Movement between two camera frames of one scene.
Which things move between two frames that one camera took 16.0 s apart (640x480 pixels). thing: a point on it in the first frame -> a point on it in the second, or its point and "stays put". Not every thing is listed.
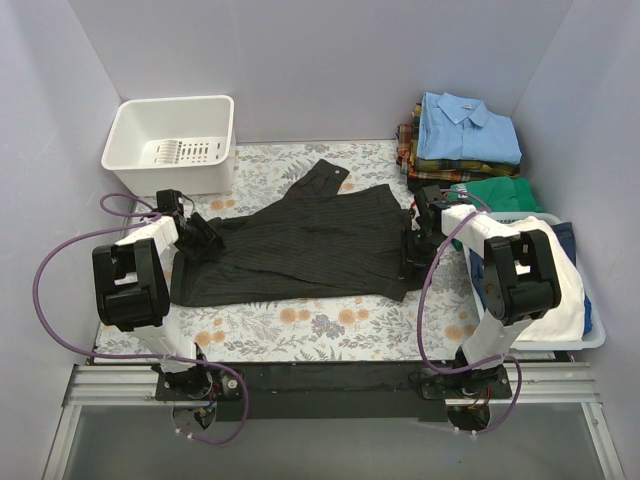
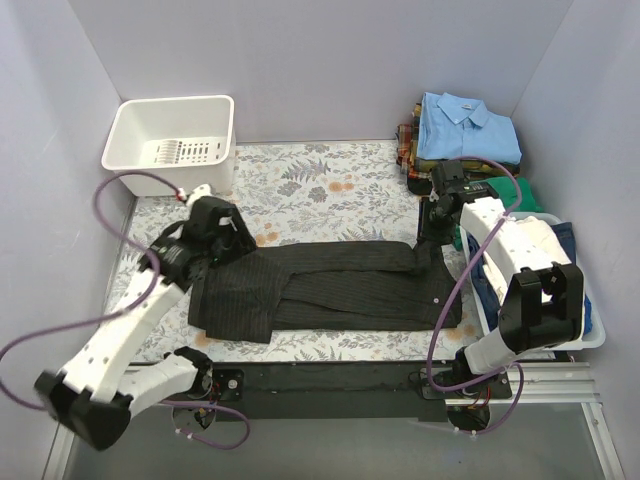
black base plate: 332,390 stays put
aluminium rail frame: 533,385 stays put
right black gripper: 415,245 -> 432,234
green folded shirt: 502,194 stays put
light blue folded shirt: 453,127 stays put
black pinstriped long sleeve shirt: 314,240 -> 325,286
